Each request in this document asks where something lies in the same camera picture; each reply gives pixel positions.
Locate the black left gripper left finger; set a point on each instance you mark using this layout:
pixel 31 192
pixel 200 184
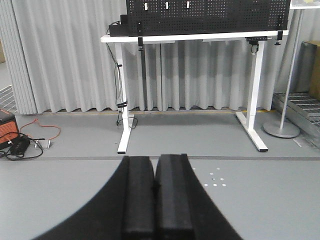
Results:
pixel 123 209

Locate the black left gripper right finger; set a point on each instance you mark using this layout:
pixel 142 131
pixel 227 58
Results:
pixel 183 209

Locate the white standing desk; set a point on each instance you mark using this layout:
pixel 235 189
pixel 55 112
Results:
pixel 247 120

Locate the grey round base stand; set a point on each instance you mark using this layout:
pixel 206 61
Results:
pixel 284 129

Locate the orange black power unit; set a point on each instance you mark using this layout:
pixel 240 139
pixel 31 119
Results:
pixel 8 128

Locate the grey curtain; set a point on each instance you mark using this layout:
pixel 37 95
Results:
pixel 56 61

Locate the black box on desk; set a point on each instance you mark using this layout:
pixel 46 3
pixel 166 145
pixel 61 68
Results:
pixel 119 28

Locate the desk height control panel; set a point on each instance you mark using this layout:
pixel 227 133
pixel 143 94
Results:
pixel 258 38

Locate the black pegboard panel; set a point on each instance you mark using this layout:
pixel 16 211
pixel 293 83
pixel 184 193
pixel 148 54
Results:
pixel 186 17

